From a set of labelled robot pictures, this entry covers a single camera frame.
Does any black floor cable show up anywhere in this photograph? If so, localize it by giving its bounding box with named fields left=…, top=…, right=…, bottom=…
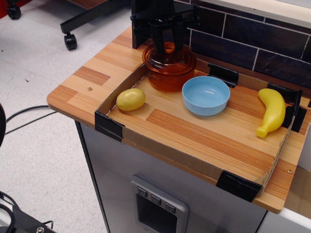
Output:
left=4, top=104, right=58, bottom=135

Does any orange transparent pot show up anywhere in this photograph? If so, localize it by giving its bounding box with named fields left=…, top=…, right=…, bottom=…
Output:
left=147, top=65, right=195, bottom=92

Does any black vertical panel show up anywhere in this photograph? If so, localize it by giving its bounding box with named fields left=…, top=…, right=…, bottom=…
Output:
left=130, top=0, right=154, bottom=49

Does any black chair base with caster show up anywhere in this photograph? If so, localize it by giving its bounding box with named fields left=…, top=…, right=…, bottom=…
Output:
left=60, top=0, right=130, bottom=50

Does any orange transparent pot lid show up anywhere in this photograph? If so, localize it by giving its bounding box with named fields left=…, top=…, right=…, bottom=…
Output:
left=142, top=42, right=196, bottom=76

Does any black metal bracket with screw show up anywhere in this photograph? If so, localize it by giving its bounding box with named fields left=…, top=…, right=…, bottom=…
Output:
left=12, top=206, right=56, bottom=233

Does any grey cabinet control panel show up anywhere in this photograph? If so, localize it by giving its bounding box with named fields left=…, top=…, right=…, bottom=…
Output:
left=131, top=176, right=190, bottom=233

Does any black caster wheel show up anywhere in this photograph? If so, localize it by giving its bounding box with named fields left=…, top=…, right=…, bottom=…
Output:
left=7, top=4, right=21, bottom=20

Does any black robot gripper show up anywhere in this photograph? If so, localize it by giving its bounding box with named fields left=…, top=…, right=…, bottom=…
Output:
left=130, top=0, right=201, bottom=54

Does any light blue bowl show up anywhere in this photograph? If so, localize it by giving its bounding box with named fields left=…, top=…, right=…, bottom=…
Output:
left=182, top=76, right=230, bottom=117

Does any cardboard fence with black tape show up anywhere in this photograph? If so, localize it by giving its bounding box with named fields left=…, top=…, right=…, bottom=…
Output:
left=94, top=43, right=308, bottom=202

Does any black braided cable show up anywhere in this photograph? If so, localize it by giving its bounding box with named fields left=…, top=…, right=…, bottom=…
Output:
left=0, top=190, right=17, bottom=233

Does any yellow toy banana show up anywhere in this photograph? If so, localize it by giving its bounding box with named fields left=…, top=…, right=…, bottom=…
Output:
left=256, top=88, right=286, bottom=137

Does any yellow toy potato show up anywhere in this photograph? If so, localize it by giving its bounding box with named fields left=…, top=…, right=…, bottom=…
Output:
left=116, top=88, right=146, bottom=111

